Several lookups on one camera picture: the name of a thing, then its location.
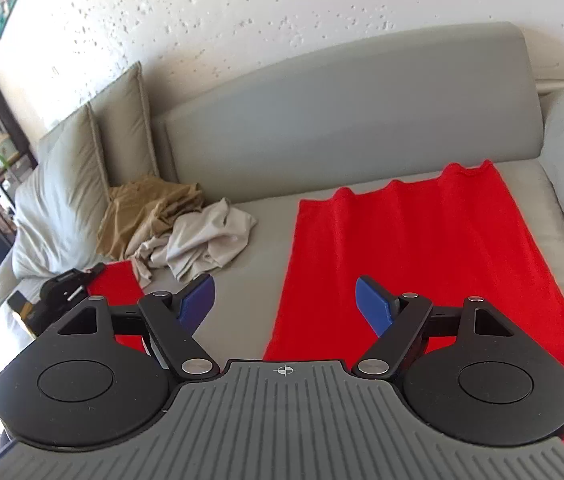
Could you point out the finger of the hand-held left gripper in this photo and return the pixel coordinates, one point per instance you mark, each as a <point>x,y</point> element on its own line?
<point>91,274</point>

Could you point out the grey sofa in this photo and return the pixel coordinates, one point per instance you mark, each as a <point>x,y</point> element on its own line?
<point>352,110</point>

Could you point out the off-white garment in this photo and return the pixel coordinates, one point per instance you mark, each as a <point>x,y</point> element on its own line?
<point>202,240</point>

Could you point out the tan garment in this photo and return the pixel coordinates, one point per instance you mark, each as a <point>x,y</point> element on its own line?
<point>137,210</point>

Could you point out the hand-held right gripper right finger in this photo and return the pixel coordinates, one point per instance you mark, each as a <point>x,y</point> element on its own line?
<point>374,305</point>

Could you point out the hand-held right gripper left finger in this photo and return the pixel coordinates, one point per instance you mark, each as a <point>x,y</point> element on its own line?
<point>197,302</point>

